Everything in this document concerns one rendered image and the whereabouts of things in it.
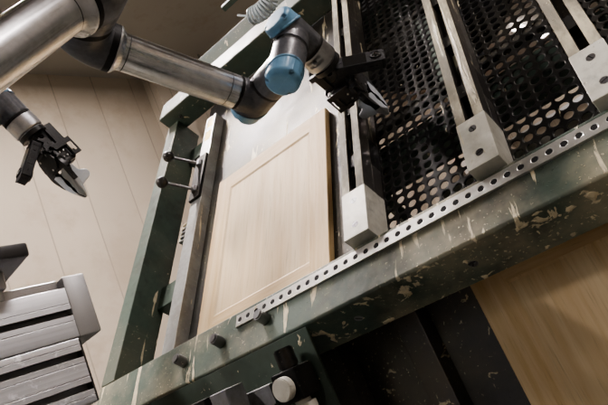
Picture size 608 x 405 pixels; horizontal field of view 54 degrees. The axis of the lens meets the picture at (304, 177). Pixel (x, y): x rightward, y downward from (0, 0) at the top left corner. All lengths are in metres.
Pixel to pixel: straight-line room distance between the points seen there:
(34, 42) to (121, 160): 4.66
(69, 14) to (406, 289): 0.73
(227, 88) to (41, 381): 0.67
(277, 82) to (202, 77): 0.15
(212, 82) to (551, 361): 0.87
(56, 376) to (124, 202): 4.55
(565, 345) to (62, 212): 4.33
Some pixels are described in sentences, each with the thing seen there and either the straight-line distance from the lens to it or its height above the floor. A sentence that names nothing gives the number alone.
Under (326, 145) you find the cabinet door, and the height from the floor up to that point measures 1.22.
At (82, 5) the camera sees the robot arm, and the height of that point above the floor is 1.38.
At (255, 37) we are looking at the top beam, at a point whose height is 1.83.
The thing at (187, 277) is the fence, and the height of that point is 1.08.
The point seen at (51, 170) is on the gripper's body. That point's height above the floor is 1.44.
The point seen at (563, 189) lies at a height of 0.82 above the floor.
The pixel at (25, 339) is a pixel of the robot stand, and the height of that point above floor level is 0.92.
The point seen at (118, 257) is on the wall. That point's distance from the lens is 5.14.
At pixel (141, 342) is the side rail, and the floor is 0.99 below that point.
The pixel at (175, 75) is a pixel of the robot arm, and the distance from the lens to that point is 1.23.
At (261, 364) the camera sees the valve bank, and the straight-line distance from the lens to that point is 1.30.
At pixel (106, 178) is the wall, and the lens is 5.44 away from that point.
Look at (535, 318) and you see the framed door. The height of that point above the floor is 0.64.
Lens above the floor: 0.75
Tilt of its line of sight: 16 degrees up
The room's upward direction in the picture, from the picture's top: 25 degrees counter-clockwise
